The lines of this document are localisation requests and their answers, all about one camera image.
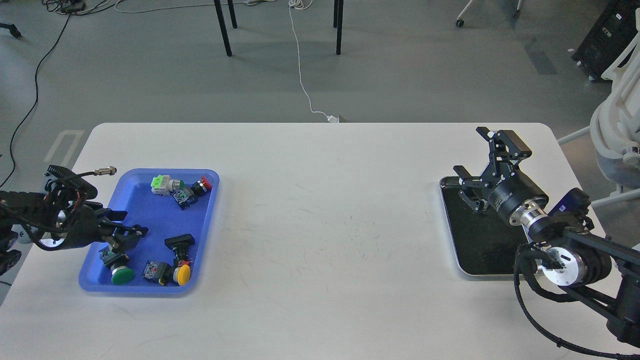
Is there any black Robotiq gripper image-left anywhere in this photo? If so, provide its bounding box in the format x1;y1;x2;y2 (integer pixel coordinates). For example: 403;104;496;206
57;206;149;253

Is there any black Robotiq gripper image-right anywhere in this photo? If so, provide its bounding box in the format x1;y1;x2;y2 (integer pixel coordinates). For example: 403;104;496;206
453;126;549;226

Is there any blue plastic tray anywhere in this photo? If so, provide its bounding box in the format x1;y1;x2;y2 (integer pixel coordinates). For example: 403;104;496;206
78;168;220;297

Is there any silver metal tray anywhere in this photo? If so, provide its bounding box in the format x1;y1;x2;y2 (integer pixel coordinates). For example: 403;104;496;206
439;177;529;278

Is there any chair caster base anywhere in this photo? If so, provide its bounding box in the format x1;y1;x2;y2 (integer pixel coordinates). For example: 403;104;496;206
455;0;526;28

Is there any black equipment case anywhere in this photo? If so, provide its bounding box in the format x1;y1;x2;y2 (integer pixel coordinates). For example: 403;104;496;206
571;0;640;82

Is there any black table leg right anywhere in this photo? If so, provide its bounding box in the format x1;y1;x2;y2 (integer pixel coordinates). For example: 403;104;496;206
333;0;345;56

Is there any black table leg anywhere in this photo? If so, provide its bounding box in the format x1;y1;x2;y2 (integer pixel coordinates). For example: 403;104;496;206
333;0;345;56
214;0;238;57

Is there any black table leg left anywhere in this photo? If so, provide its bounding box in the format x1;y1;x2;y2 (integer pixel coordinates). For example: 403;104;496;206
214;0;238;57

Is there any green push button switch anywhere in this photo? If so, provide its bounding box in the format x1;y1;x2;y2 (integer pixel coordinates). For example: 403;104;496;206
98;246;134;285

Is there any light green terminal switch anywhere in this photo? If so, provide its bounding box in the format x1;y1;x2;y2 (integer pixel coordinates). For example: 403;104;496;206
150;174;185;196

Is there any black push button switch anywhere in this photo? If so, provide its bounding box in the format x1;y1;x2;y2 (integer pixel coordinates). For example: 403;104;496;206
164;234;195;267

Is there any yellow push button switch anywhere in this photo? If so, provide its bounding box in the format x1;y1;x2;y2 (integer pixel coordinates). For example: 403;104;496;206
157;264;191;286

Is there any red push button switch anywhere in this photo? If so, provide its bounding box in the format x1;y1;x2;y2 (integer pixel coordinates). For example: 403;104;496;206
171;176;212;210

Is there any black cable on floor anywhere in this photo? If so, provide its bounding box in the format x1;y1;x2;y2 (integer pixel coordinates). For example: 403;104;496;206
0;0;86;190

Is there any white cable on floor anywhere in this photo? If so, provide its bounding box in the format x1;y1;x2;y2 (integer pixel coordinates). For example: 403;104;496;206
288;0;341;124

